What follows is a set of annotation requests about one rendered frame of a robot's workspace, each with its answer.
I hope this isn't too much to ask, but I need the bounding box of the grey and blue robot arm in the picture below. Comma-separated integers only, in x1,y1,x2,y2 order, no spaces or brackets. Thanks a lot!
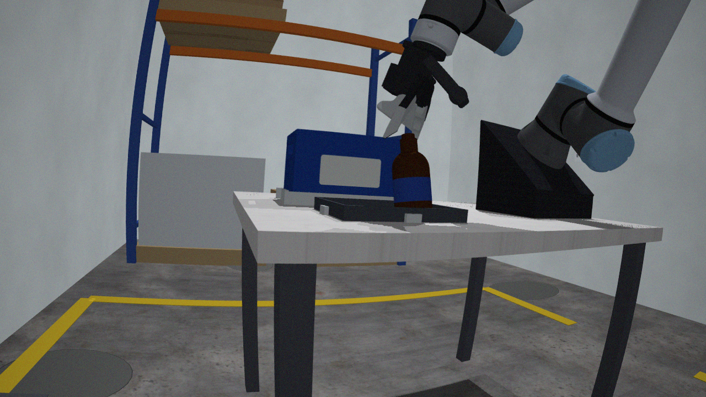
410,0,691,173

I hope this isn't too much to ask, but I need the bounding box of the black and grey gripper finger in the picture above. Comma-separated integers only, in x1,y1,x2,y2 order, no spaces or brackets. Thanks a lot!
402,100,431,140
377,79,424,139

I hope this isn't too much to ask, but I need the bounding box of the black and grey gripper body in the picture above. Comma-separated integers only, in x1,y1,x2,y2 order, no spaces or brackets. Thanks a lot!
382,40,446,108

